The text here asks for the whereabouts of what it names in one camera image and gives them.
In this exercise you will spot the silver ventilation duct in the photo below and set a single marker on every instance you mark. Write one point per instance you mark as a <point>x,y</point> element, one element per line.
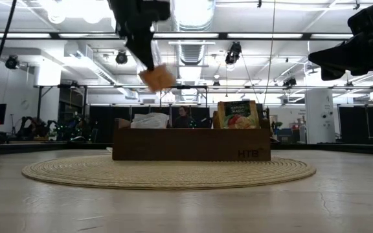
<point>191,13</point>

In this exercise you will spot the orange white tea packet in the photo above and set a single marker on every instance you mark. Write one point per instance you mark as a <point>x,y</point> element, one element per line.
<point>150,121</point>
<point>157,79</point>

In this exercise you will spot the black partition panel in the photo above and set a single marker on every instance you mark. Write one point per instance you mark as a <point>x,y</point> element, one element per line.
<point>361,124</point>
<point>108,123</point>

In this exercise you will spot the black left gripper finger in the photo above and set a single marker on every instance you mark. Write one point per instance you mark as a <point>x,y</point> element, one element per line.
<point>148,48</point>
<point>136,48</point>

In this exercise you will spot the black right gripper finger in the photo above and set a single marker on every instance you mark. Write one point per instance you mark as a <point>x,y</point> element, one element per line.
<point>338,56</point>
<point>332,74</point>

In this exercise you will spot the round woven straw placemat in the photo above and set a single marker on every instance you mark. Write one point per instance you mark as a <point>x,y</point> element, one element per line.
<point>173,176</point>

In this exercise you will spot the black ceiling spot lamp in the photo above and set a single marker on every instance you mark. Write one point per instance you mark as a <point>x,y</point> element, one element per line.
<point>121,57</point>
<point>289,81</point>
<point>11,62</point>
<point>233,53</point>

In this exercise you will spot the long ceiling light bar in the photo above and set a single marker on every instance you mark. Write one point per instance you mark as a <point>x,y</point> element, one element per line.
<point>206,35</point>

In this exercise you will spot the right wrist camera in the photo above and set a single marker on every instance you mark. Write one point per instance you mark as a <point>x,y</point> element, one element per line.
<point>371,19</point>

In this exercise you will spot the person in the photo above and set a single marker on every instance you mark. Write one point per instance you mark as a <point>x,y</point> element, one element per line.
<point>184,121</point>

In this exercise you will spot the black aluminium rig frame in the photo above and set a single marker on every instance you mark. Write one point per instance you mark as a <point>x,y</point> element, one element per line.
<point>5,147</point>

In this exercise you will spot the brown wooden tea box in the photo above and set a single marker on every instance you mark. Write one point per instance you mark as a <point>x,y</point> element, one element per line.
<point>189,145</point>

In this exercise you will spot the white square pillar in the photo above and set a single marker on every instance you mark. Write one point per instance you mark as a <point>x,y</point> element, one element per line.
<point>319,123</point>

